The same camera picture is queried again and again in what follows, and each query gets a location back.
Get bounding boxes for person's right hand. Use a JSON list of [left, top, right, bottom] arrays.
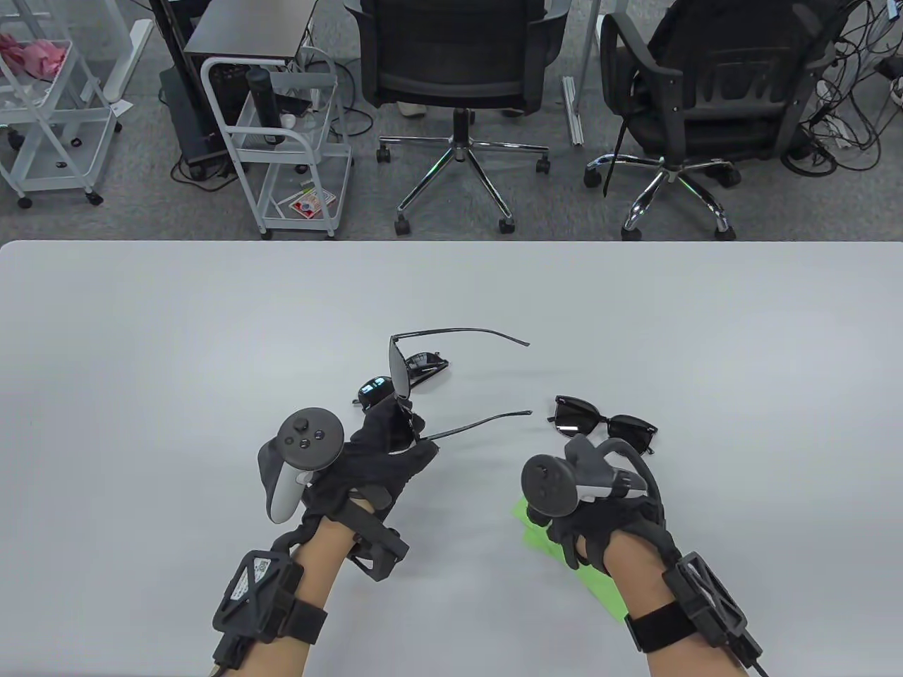
[[526, 487, 679, 575]]

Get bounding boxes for person's left hand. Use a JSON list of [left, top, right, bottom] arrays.
[[300, 398, 440, 526]]

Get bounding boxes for green cleaning cloth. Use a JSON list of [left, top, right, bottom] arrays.
[[513, 494, 629, 623]]

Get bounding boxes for thin-frame dark sunglasses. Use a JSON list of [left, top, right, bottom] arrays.
[[388, 327, 535, 452]]

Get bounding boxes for small mirrored oval sunglasses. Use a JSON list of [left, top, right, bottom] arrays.
[[353, 350, 451, 412]]

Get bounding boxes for thick black square sunglasses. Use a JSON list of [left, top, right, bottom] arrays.
[[547, 395, 658, 456]]

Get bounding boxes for person's right forearm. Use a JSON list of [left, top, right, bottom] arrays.
[[603, 532, 749, 677]]

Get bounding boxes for grey left hand controller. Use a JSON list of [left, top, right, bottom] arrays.
[[257, 408, 346, 524]]

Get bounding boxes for grey hand controller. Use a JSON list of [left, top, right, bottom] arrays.
[[257, 408, 346, 524], [521, 434, 664, 524]]

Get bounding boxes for grey right hand controller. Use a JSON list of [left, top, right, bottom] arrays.
[[521, 434, 664, 524]]

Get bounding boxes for black right wrist tracker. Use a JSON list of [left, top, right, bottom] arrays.
[[624, 551, 766, 677]]

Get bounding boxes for black wrist tracker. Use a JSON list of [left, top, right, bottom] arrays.
[[212, 532, 329, 671], [624, 551, 766, 677]]

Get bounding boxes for black left wrist tracker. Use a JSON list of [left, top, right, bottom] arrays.
[[212, 532, 329, 671]]

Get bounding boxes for red and white packet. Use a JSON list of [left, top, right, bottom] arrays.
[[288, 189, 338, 219]]

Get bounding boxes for black bottle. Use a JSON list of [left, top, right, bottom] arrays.
[[246, 67, 286, 147]]

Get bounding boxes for grey flat device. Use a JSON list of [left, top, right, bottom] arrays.
[[270, 71, 338, 96]]

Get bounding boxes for black computer tower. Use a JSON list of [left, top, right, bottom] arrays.
[[159, 63, 237, 181]]

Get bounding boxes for white table leg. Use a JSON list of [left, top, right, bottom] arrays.
[[561, 0, 604, 147]]

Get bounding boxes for black office chair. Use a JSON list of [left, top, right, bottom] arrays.
[[583, 0, 858, 242], [344, 0, 569, 236]]

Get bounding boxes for dark side table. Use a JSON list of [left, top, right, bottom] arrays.
[[182, 0, 320, 71]]

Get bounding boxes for white table foot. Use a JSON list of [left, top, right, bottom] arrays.
[[102, 19, 154, 103]]

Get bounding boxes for black desk leg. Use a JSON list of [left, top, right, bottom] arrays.
[[148, 0, 212, 152]]

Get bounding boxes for pink cloth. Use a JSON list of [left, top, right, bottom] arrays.
[[0, 32, 68, 78]]

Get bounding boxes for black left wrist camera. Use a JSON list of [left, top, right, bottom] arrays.
[[332, 504, 411, 583]]

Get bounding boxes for white rolling cart with handle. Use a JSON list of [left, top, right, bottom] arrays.
[[200, 49, 353, 240]]

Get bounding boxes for tangle of black cables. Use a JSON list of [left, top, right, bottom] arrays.
[[780, 0, 903, 177]]

